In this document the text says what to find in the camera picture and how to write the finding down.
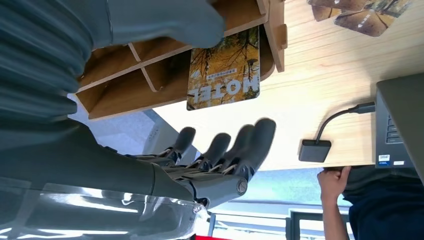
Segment person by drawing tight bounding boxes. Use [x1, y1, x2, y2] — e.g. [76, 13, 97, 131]
[317, 165, 424, 240]

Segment wooden card organizer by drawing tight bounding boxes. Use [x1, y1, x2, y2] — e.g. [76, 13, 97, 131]
[75, 0, 288, 121]

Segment clear plastic wrist cover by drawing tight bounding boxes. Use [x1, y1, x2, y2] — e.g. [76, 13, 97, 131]
[0, 180, 213, 240]

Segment grey kiosk stand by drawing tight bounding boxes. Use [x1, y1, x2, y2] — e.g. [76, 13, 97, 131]
[141, 109, 204, 167]

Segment grey laptop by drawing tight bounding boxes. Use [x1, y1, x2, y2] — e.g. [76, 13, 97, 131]
[374, 72, 424, 186]

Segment red barrier belt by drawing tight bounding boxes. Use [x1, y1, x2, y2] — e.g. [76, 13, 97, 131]
[195, 234, 233, 240]

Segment black window frame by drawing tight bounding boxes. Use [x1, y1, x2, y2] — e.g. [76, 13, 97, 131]
[207, 210, 352, 240]

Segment black hub cable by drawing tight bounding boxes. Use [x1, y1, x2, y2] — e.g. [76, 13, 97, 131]
[314, 101, 377, 145]

